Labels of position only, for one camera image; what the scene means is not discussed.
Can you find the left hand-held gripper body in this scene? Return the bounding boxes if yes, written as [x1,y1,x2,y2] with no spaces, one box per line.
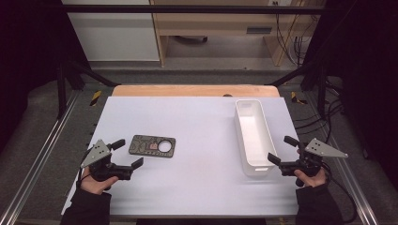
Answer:
[80,139,132,183]

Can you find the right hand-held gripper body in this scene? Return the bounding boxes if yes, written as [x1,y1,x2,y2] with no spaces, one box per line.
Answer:
[279,138,349,178]

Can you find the dark rectangular circuit board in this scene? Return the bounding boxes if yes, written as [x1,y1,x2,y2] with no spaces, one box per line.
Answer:
[128,134,176,159]

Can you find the person's left hand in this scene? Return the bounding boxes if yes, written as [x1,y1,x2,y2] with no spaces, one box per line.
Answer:
[80,167,120,196]

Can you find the person's right hand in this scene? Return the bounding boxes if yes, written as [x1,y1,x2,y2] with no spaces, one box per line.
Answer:
[294,149,329,188]

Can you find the white plastic bin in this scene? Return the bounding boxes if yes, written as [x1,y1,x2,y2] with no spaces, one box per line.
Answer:
[234,98,279,178]

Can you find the yellow black striped tape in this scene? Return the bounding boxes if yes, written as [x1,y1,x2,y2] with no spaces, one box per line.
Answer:
[290,91,309,106]
[89,90,103,108]

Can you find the white table cover sheet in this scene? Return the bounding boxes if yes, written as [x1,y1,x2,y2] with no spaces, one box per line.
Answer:
[61,96,301,218]

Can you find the black curtain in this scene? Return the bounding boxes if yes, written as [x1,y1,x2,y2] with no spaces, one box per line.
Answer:
[304,0,398,182]
[0,0,92,154]

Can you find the white cabinet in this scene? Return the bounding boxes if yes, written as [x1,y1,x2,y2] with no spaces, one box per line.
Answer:
[61,0,161,63]

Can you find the grey desk label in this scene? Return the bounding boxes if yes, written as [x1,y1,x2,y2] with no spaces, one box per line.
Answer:
[246,26,273,36]

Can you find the wooden desk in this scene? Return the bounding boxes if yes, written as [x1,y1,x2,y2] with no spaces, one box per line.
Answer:
[149,0,315,68]

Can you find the black horizontal bar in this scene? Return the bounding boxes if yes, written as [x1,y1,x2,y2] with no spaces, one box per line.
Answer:
[61,4,328,15]

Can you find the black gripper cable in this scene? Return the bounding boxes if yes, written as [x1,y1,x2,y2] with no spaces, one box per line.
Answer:
[321,162,359,225]
[76,168,92,189]

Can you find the black floor cables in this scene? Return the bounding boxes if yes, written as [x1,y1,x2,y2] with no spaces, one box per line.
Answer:
[294,76,346,145]

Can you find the aluminium rail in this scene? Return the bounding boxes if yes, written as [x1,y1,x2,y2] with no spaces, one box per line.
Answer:
[0,92,81,225]
[308,93,380,225]

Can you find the black metal frame stand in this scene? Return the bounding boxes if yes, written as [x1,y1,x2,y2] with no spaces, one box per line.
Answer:
[265,59,329,120]
[56,59,121,120]

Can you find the hanging cable bundle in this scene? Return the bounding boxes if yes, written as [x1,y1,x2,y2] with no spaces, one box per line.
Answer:
[274,12,318,68]

